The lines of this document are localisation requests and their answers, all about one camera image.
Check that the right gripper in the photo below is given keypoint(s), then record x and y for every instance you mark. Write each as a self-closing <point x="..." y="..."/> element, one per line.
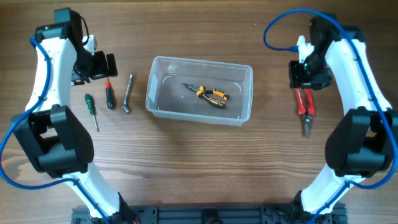
<point x="300" y="79"/>

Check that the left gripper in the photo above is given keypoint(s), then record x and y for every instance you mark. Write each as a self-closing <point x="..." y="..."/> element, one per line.
<point x="101" y="65"/>

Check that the red handle wire stripper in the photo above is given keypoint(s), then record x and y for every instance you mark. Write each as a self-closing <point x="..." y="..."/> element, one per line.
<point x="306" y="112"/>

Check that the orange black needle-nose pliers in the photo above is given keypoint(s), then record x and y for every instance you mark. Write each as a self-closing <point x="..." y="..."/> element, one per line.
<point x="205" y="94"/>

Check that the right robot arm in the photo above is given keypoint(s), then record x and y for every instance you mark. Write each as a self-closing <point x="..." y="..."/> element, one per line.
<point x="365" y="140"/>

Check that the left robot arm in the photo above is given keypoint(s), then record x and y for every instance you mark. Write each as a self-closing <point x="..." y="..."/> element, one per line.
<point x="52" y="137"/>

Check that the clear plastic container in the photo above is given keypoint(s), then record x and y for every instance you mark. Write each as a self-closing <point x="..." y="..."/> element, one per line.
<point x="167" y="98"/>

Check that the black red screwdriver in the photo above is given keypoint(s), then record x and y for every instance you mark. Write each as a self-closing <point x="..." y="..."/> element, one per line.
<point x="109" y="95"/>

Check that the silver socket wrench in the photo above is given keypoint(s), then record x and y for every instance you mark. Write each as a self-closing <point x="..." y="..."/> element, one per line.
<point x="127" y="95"/>

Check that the green handle screwdriver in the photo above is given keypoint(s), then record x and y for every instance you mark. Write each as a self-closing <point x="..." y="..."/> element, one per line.
<point x="90" y="103"/>

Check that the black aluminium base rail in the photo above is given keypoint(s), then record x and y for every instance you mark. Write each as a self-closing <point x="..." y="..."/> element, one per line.
<point x="261" y="214"/>

